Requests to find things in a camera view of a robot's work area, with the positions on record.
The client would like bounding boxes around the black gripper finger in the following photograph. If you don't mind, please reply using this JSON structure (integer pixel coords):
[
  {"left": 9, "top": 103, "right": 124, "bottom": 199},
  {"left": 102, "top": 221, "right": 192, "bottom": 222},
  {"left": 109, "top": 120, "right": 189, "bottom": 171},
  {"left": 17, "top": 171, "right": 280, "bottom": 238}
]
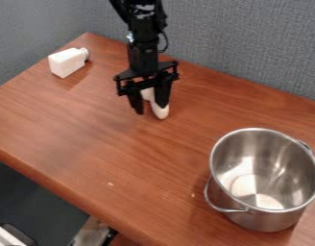
[
  {"left": 153, "top": 78, "right": 173, "bottom": 109},
  {"left": 128, "top": 87, "right": 143, "bottom": 114}
]

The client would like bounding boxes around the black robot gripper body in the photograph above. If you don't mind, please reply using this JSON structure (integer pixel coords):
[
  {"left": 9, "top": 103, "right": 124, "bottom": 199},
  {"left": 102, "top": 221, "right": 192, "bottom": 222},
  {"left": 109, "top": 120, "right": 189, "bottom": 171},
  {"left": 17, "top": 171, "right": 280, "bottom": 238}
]
[{"left": 112, "top": 42, "right": 180, "bottom": 97}]

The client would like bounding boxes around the white plush mushroom toy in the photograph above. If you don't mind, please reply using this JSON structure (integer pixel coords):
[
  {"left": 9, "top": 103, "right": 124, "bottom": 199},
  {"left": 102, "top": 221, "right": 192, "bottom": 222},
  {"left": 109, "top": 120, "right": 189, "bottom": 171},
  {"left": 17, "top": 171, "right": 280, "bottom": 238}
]
[{"left": 141, "top": 87, "right": 169, "bottom": 120}]

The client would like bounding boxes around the stainless steel metal pot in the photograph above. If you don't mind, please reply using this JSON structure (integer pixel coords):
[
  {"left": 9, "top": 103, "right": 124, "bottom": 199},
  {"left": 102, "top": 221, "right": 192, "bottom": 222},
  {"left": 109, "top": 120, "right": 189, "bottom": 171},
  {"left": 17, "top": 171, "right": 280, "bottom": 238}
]
[{"left": 204, "top": 128, "right": 315, "bottom": 233}]

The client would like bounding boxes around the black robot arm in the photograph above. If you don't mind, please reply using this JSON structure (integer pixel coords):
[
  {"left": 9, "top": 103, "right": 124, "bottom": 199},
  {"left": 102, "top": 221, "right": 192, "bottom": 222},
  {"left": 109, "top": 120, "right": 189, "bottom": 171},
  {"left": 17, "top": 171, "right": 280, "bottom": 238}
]
[{"left": 109, "top": 0, "right": 179, "bottom": 119}]

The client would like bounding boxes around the white plastic bottle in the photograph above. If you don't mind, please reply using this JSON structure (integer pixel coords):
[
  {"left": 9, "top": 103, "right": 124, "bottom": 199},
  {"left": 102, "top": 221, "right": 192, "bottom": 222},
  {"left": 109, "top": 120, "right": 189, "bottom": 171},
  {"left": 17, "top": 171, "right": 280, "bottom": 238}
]
[{"left": 48, "top": 48, "right": 89, "bottom": 79}]

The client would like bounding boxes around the white object at corner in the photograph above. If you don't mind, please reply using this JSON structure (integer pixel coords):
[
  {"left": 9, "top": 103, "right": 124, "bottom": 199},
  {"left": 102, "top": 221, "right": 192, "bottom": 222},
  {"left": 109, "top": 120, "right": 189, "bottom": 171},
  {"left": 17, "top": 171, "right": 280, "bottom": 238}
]
[{"left": 0, "top": 227, "right": 26, "bottom": 246}]

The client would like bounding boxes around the table leg bracket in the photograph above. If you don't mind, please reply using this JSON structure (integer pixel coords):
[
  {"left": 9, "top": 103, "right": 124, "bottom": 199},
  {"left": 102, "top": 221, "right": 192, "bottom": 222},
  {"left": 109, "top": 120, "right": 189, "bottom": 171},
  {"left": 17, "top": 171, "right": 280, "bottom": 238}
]
[{"left": 72, "top": 217, "right": 117, "bottom": 246}]

